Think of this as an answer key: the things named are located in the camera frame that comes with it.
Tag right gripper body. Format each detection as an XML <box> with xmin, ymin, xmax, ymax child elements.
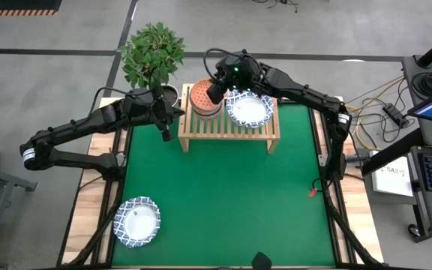
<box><xmin>205</xmin><ymin>51</ymin><xmax>259</xmax><ymax>106</ymax></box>

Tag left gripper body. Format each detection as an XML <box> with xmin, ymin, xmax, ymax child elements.
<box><xmin>145</xmin><ymin>85</ymin><xmax>175</xmax><ymax>143</ymax></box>

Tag orange patterned bowl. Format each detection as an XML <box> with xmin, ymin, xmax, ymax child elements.
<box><xmin>188</xmin><ymin>77</ymin><xmax>225</xmax><ymax>113</ymax></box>

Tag blue patterned paper plate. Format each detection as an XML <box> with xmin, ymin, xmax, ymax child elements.
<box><xmin>225</xmin><ymin>88</ymin><xmax>276</xmax><ymax>129</ymax></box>
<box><xmin>112</xmin><ymin>195</ymin><xmax>162</xmax><ymax>249</ymax></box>

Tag wooden slatted shelf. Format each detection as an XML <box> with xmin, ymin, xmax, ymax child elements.
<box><xmin>177</xmin><ymin>82</ymin><xmax>281</xmax><ymax>154</ymax></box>

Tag green plant in white pot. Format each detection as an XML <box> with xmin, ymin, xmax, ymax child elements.
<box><xmin>119</xmin><ymin>21</ymin><xmax>187</xmax><ymax>110</ymax></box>

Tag green table mat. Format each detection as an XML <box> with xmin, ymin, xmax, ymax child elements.
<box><xmin>110</xmin><ymin>103</ymin><xmax>337</xmax><ymax>268</ymax></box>

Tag black power strip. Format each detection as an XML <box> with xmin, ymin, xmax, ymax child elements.
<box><xmin>382</xmin><ymin>102</ymin><xmax>409</xmax><ymax>128</ymax></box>

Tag black rounded object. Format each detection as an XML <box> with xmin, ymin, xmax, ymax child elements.
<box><xmin>251</xmin><ymin>251</ymin><xmax>274</xmax><ymax>270</ymax></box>

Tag black hazard striped floor mat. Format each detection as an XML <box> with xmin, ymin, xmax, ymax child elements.
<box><xmin>0</xmin><ymin>0</ymin><xmax>63</xmax><ymax>17</ymax></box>

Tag white paper sheet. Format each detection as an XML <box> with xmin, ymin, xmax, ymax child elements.
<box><xmin>370</xmin><ymin>160</ymin><xmax>415</xmax><ymax>198</ymax></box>

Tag black caster wheel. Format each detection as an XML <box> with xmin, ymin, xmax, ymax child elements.
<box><xmin>406</xmin><ymin>223</ymin><xmax>422</xmax><ymax>239</ymax></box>

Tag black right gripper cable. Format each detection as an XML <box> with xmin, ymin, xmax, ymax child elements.
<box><xmin>202</xmin><ymin>47</ymin><xmax>247</xmax><ymax>82</ymax></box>

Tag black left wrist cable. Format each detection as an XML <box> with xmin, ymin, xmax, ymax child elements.
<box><xmin>90</xmin><ymin>85</ymin><xmax>153</xmax><ymax>121</ymax></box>

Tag black floor cables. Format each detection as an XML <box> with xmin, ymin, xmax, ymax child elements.
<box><xmin>250</xmin><ymin>0</ymin><xmax>300</xmax><ymax>14</ymax></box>

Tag yellow cable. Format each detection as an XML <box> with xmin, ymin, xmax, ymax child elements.
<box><xmin>344</xmin><ymin>76</ymin><xmax>405</xmax><ymax>152</ymax></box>

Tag coiled black cable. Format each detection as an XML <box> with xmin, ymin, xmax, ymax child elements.
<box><xmin>410</xmin><ymin>70</ymin><xmax>432</xmax><ymax>99</ymax></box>

